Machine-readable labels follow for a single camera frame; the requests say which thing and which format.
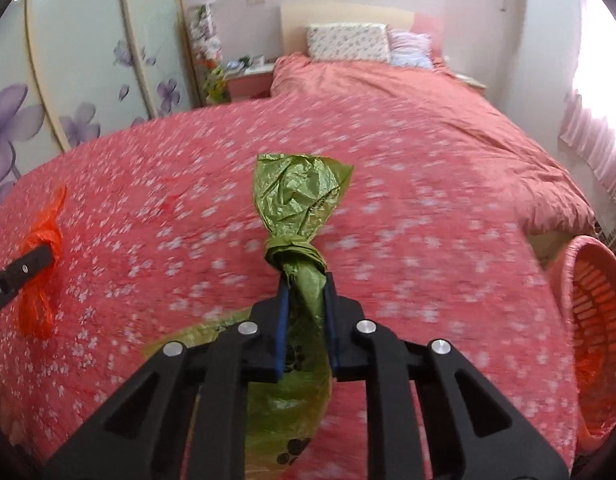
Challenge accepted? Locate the flower-print sliding wardrobe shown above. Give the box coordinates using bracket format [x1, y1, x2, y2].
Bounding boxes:
[0, 0, 199, 221]

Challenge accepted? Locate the salmon duvet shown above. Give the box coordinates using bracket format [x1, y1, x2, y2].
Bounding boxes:
[270, 55, 596, 236]

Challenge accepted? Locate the beige and pink headboard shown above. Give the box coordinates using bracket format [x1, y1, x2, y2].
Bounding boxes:
[280, 1, 443, 61]

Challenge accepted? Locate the red floral blanket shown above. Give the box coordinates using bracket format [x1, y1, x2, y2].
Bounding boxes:
[0, 95, 583, 480]

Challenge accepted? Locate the white wire rack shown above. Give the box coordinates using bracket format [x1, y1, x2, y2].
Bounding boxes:
[595, 195, 616, 261]

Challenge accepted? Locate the white floral pillow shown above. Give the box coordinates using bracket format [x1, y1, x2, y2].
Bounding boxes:
[305, 23, 391, 63]

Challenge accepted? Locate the translucent pink liner bag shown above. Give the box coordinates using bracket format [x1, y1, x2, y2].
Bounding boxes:
[545, 236, 583, 361]

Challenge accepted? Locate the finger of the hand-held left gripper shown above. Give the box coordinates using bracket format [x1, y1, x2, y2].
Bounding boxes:
[7, 244, 55, 291]

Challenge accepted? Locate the clear tube of plush toys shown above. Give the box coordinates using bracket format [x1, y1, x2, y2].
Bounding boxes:
[188, 4, 223, 63]

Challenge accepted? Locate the orange plastic laundry basket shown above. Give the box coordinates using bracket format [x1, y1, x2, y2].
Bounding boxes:
[545, 235, 616, 453]

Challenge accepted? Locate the orange plastic bag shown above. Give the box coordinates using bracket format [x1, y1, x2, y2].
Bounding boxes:
[17, 186, 69, 340]

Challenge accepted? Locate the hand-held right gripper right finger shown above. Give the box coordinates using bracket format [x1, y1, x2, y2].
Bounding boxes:
[323, 272, 569, 480]

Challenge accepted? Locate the olive paw-print plastic bag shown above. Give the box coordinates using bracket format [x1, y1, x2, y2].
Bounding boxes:
[140, 154, 355, 480]

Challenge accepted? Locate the pink curtain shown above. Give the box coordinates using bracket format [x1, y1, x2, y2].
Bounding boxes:
[558, 0, 616, 196]

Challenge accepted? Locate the pink striped pillow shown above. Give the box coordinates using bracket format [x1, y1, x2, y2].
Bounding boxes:
[388, 29, 433, 70]

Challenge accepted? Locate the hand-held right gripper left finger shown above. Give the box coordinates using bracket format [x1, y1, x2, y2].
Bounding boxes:
[44, 280, 291, 480]

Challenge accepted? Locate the green plush toy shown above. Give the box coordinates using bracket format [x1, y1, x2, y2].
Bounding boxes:
[203, 62, 227, 106]

